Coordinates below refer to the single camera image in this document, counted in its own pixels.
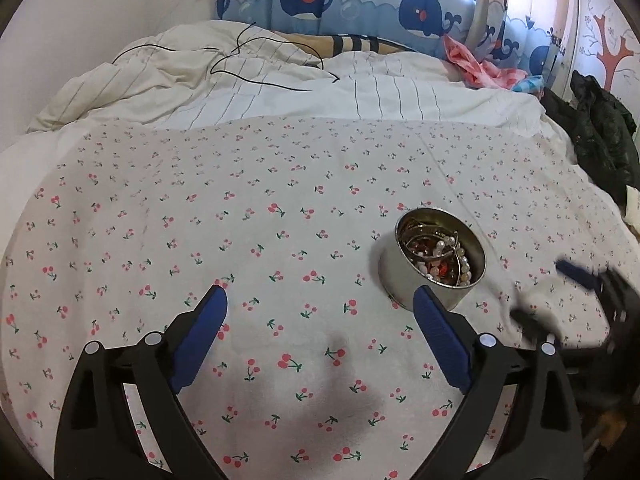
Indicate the black jacket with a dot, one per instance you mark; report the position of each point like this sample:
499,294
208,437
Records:
602,133

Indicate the blue whale print curtain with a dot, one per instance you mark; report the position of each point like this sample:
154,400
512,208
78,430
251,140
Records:
524,34

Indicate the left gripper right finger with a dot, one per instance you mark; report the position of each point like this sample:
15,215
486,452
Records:
517,418

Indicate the pink crumpled cloth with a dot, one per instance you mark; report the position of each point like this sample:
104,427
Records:
481,74

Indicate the turquoise cloth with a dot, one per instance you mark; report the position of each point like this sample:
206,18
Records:
530,85

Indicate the striped tan pillow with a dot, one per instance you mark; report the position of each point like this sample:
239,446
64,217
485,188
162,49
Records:
333,45

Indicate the white striped duvet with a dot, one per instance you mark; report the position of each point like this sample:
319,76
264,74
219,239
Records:
217,71

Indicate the round silver metal tin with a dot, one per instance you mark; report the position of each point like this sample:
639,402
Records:
433,248

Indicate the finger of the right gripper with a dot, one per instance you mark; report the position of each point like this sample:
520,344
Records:
538,330
618,298

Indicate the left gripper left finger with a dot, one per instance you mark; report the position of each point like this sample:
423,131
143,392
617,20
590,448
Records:
96,437

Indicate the cherry print bed sheet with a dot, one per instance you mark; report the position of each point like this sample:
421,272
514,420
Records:
316,372

